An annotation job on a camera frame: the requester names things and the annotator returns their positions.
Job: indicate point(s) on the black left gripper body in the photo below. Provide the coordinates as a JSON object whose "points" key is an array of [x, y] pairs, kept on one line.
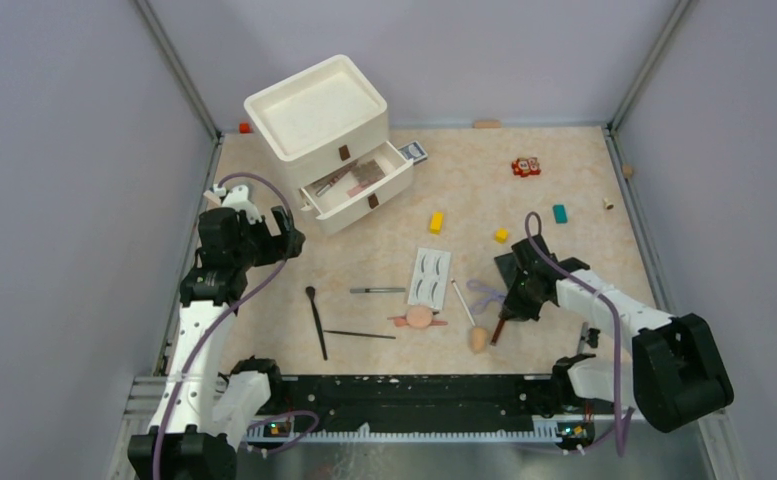
{"points": [[258, 246]]}

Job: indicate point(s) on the beige makeup sponge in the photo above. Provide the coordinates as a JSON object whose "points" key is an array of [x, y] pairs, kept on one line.
{"points": [[478, 339]]}

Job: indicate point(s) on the black makeup brush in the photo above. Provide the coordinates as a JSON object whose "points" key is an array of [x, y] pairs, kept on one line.
{"points": [[311, 294]]}

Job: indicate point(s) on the brown eyeshadow palette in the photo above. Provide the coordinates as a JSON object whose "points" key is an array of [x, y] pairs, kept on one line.
{"points": [[342, 171]]}

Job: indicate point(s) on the peach powder puff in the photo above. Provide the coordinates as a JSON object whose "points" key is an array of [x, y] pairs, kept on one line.
{"points": [[419, 317]]}

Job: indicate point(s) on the silver eyeliner pencil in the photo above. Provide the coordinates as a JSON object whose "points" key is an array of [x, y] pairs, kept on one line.
{"points": [[373, 290]]}

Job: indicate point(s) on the pink compact case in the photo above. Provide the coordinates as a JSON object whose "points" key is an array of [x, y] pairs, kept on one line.
{"points": [[356, 190]]}

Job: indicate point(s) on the thin black pencil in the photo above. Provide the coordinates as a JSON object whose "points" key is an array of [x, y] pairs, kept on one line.
{"points": [[359, 334]]}

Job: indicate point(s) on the white plastic drawer organizer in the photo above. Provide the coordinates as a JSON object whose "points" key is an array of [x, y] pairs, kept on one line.
{"points": [[319, 120]]}

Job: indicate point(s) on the silver red lip pencil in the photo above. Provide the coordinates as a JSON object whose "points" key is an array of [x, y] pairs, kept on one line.
{"points": [[328, 185]]}

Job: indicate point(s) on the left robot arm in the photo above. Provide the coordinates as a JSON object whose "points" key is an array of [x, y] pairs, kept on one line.
{"points": [[195, 432]]}

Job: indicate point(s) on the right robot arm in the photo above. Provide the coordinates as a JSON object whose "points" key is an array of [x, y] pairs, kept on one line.
{"points": [[675, 374]]}

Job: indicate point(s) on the dark green building baseplate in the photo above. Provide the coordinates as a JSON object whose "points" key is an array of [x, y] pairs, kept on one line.
{"points": [[507, 268]]}

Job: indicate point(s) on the small yellow cube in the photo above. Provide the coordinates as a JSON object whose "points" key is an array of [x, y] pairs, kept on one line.
{"points": [[501, 236]]}

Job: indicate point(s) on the teal toy block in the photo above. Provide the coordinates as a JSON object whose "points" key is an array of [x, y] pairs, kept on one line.
{"points": [[560, 214]]}

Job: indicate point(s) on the white cosmetic pencil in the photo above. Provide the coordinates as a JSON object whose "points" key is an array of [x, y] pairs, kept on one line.
{"points": [[463, 302]]}

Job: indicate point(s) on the white false eyelash card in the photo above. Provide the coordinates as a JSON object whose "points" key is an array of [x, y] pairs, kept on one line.
{"points": [[430, 278]]}

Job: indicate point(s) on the yellow rectangular toy block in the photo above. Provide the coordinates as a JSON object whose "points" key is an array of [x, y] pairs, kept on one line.
{"points": [[436, 223]]}

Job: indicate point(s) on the blue playing card deck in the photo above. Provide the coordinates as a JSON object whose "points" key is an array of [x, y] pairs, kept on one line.
{"points": [[414, 152]]}

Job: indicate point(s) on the wooden block at wall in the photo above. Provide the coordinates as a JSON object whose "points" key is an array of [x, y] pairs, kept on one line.
{"points": [[487, 124]]}

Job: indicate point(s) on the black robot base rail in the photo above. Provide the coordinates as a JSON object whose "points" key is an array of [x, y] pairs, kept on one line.
{"points": [[426, 403]]}

